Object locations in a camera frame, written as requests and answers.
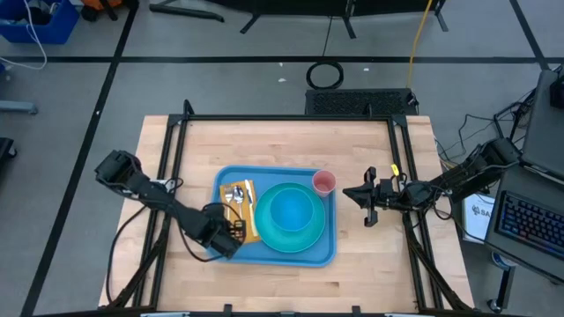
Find yellow cloth napkin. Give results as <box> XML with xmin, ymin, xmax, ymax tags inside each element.
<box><xmin>219</xmin><ymin>179</ymin><xmax>262</xmax><ymax>246</ymax></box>

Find blue storage bin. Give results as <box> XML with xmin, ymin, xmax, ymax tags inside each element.
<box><xmin>0</xmin><ymin>0</ymin><xmax>81</xmax><ymax>45</ymax></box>

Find wheeled stand base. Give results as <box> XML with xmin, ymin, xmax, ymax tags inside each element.
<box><xmin>486</xmin><ymin>263</ymin><xmax>517</xmax><ymax>314</ymax></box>

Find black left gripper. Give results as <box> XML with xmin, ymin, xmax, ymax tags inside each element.
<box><xmin>193</xmin><ymin>203</ymin><xmax>246</xmax><ymax>261</ymax></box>

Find orange and black bag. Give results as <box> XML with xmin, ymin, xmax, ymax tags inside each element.
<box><xmin>80</xmin><ymin>0</ymin><xmax>140</xmax><ymax>22</ymax></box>

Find black perforated box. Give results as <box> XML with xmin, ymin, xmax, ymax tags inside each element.
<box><xmin>304</xmin><ymin>87</ymin><xmax>419</xmax><ymax>118</ymax></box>

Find black floor cables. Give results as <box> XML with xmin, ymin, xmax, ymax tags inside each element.
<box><xmin>435</xmin><ymin>87</ymin><xmax>537</xmax><ymax>177</ymax></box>

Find white printed paper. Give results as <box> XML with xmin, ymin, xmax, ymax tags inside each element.
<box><xmin>461</xmin><ymin>192</ymin><xmax>498</xmax><ymax>245</ymax></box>

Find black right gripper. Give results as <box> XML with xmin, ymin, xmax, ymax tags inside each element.
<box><xmin>342</xmin><ymin>166</ymin><xmax>400</xmax><ymax>228</ymax></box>

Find blue bowl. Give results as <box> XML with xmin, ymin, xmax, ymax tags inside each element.
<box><xmin>269</xmin><ymin>187</ymin><xmax>315</xmax><ymax>232</ymax></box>

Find black room divider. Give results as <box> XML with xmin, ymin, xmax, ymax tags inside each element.
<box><xmin>148</xmin><ymin>0</ymin><xmax>449</xmax><ymax>40</ymax></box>

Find coiled black cable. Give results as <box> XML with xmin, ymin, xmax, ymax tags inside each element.
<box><xmin>306</xmin><ymin>60</ymin><xmax>345</xmax><ymax>91</ymax></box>

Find black chair base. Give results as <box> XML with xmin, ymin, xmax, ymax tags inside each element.
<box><xmin>0</xmin><ymin>136</ymin><xmax>19</xmax><ymax>167</ymax></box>

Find blue plastic tray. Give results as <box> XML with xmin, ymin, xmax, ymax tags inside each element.
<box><xmin>210</xmin><ymin>165</ymin><xmax>338</xmax><ymax>269</ymax></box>

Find orange-handled spoon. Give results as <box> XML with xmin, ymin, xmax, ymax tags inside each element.
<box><xmin>233</xmin><ymin>185</ymin><xmax>246</xmax><ymax>221</ymax></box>

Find white floor cable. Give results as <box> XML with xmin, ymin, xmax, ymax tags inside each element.
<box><xmin>0</xmin><ymin>0</ymin><xmax>48</xmax><ymax>70</ymax></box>

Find yellow hanging cable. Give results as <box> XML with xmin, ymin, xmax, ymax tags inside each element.
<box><xmin>404</xmin><ymin>0</ymin><xmax>435</xmax><ymax>89</ymax></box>

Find blue round disc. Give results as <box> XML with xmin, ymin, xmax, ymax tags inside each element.
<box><xmin>491</xmin><ymin>251</ymin><xmax>516</xmax><ymax>269</ymax></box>

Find grey floor bar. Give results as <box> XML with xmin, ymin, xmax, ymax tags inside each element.
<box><xmin>0</xmin><ymin>100</ymin><xmax>39</xmax><ymax>116</ymax></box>

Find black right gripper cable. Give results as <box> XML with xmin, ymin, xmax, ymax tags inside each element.
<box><xmin>431</xmin><ymin>184</ymin><xmax>455</xmax><ymax>221</ymax></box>

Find laptop with lit keyboard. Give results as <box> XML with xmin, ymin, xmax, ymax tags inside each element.
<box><xmin>484</xmin><ymin>161</ymin><xmax>564</xmax><ymax>284</ymax></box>

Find pink ribbed cup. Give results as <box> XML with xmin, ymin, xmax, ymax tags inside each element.
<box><xmin>311</xmin><ymin>169</ymin><xmax>338</xmax><ymax>198</ymax></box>

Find teal plate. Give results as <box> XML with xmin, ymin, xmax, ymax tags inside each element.
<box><xmin>254</xmin><ymin>181</ymin><xmax>327</xmax><ymax>254</ymax></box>

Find grey monitor panel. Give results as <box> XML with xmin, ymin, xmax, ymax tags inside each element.
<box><xmin>520</xmin><ymin>69</ymin><xmax>564</xmax><ymax>181</ymax></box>

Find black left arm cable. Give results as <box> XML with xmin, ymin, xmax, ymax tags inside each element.
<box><xmin>105</xmin><ymin>175</ymin><xmax>221</xmax><ymax>305</ymax></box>

